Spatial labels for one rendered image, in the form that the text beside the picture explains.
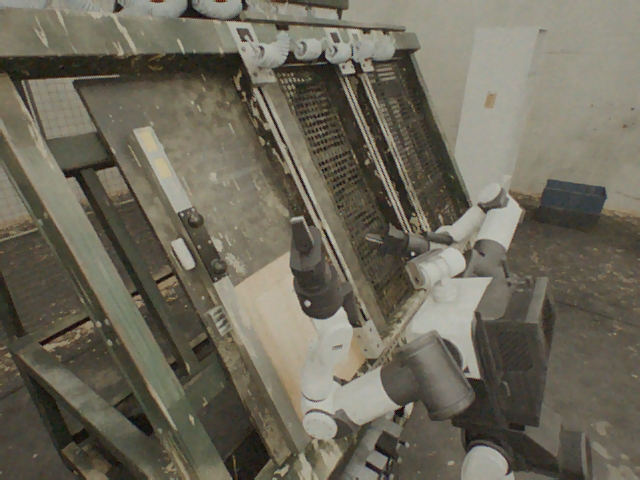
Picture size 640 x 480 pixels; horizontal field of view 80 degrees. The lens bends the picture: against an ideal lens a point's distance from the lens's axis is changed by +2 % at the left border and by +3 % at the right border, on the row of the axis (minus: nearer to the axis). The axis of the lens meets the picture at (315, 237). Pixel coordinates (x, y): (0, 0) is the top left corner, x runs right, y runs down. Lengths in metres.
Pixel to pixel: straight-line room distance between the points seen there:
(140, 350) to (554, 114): 5.72
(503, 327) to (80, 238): 0.88
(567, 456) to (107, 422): 1.32
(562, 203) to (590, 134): 1.21
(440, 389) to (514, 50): 4.15
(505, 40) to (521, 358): 4.04
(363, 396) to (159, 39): 0.98
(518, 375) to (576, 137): 5.29
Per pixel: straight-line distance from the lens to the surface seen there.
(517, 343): 0.90
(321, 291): 0.69
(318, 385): 0.89
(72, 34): 1.04
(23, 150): 0.93
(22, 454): 2.74
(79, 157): 1.05
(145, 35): 1.12
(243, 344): 1.05
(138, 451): 1.44
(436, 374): 0.81
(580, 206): 5.21
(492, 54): 4.72
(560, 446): 1.16
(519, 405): 1.01
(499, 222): 1.25
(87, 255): 0.89
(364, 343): 1.40
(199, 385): 1.07
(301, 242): 0.65
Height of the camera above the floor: 1.90
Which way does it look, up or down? 27 degrees down
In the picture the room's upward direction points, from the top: straight up
